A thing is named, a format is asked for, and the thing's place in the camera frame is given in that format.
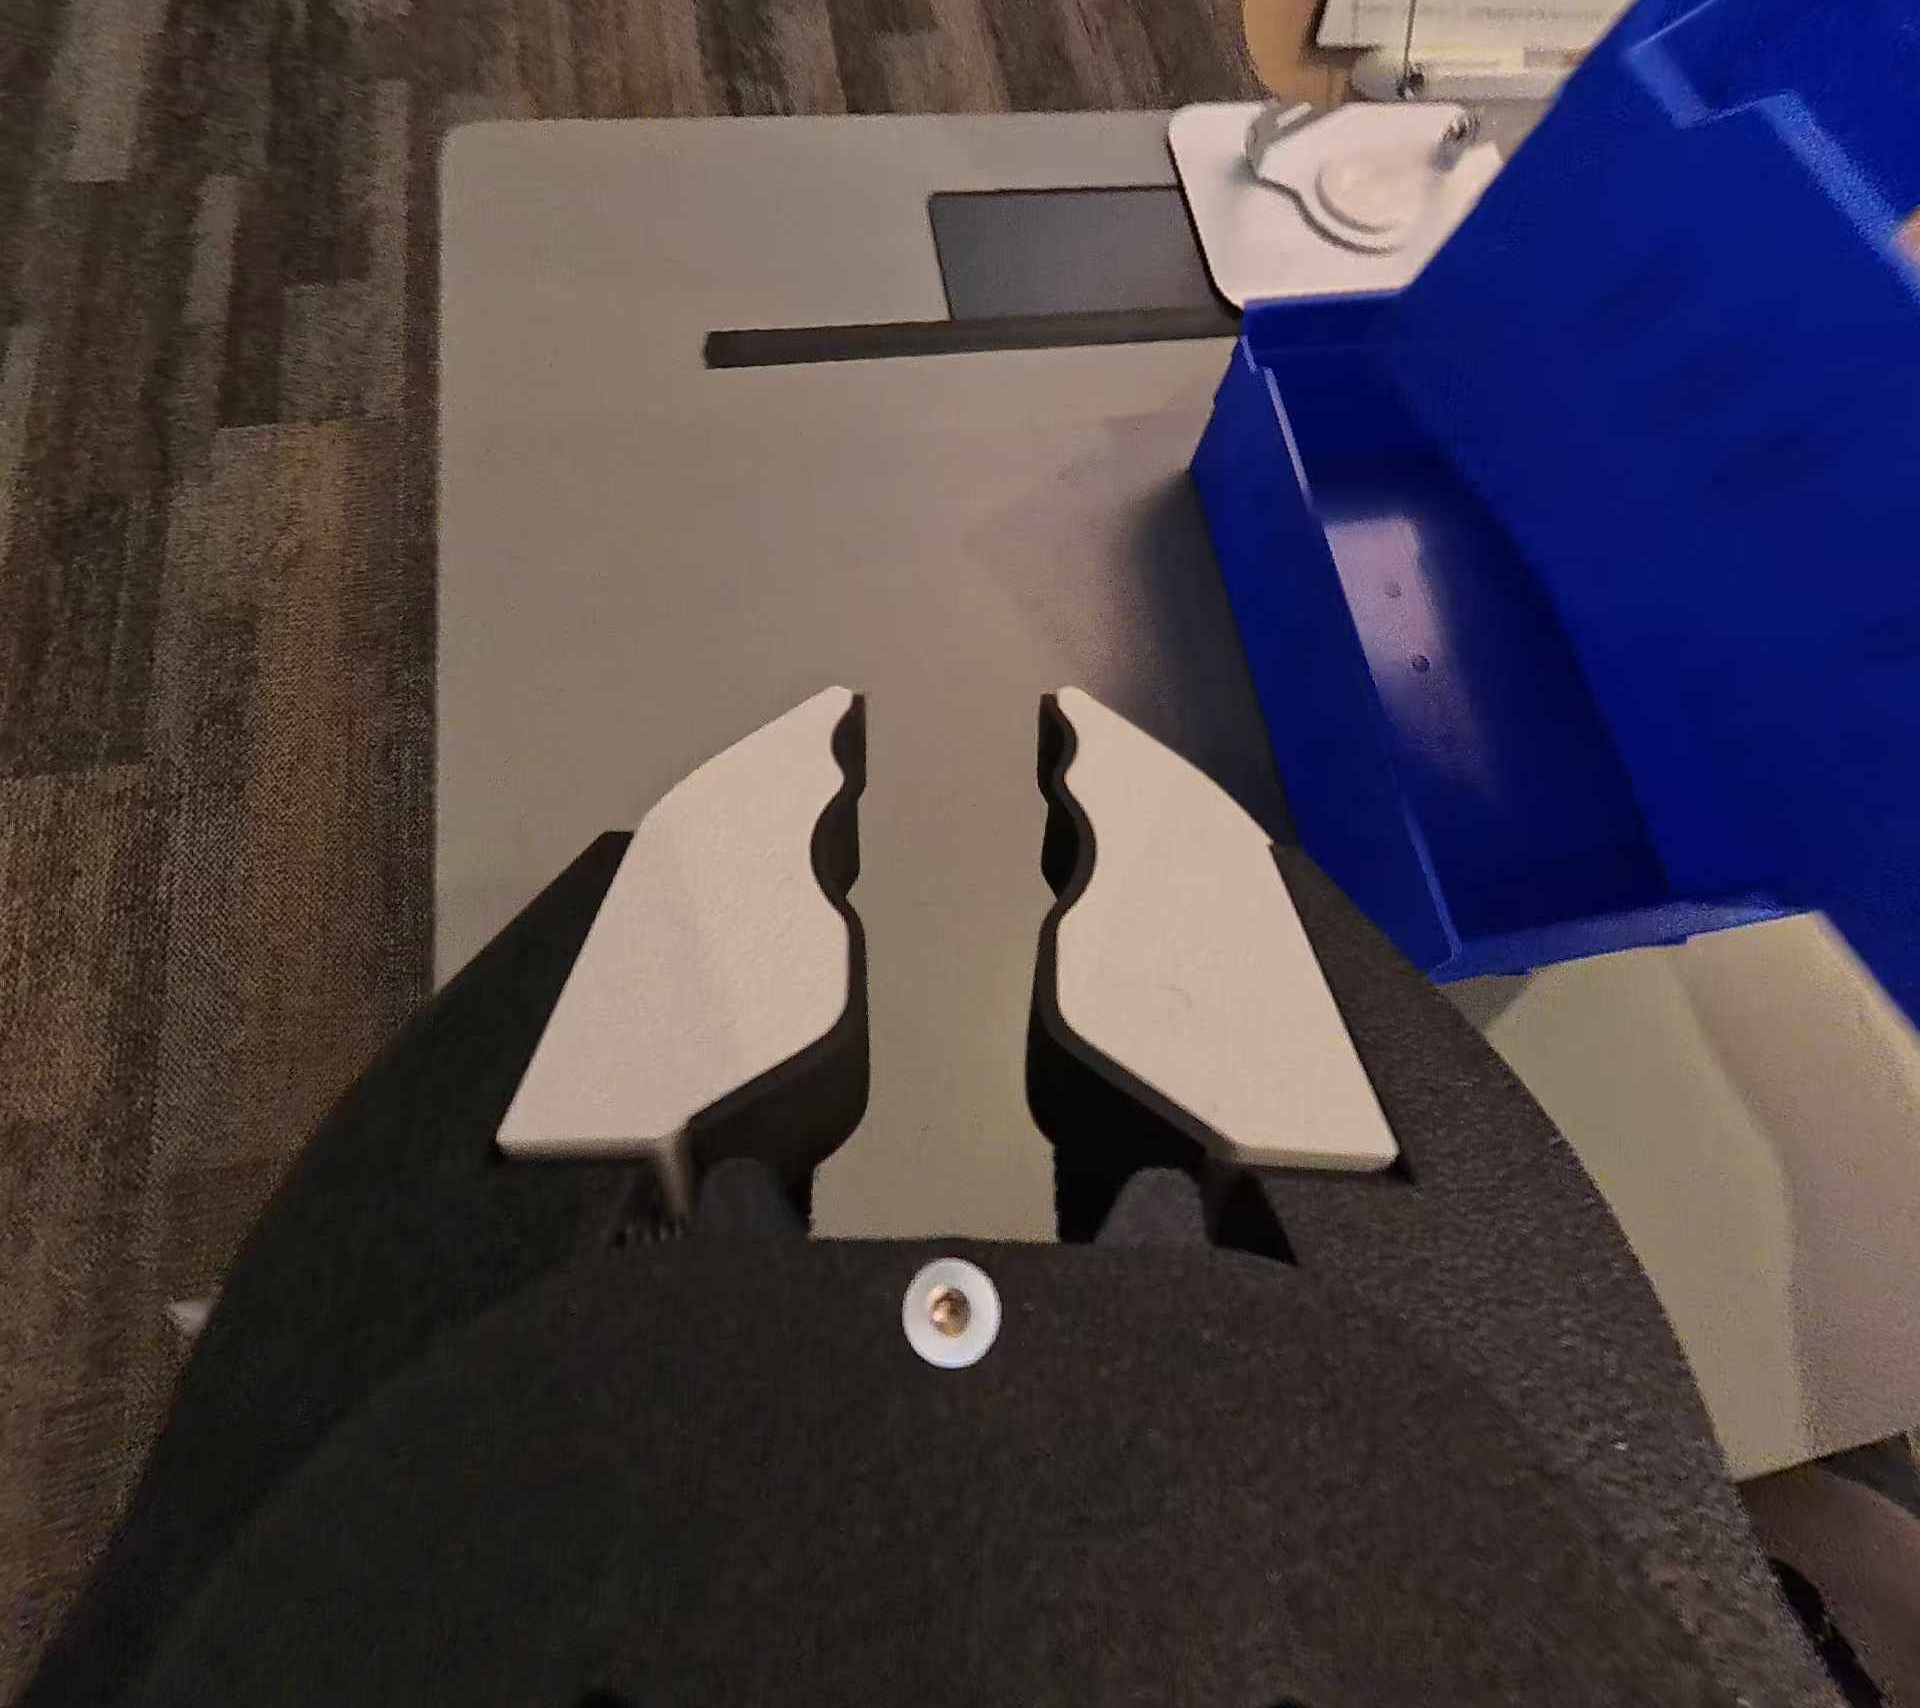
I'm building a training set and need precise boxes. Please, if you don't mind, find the dark table cable cover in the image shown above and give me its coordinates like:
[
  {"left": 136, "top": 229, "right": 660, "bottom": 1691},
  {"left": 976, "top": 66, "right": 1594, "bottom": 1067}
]
[{"left": 702, "top": 184, "right": 1248, "bottom": 372}]

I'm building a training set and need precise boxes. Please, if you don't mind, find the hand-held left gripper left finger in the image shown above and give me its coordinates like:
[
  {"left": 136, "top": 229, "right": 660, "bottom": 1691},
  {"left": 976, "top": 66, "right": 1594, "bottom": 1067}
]
[{"left": 491, "top": 684, "right": 875, "bottom": 1238}]

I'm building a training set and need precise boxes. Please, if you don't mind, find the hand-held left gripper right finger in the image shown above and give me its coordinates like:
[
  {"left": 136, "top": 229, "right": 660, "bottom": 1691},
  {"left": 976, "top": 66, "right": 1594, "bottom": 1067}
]
[{"left": 1026, "top": 684, "right": 1404, "bottom": 1242}]

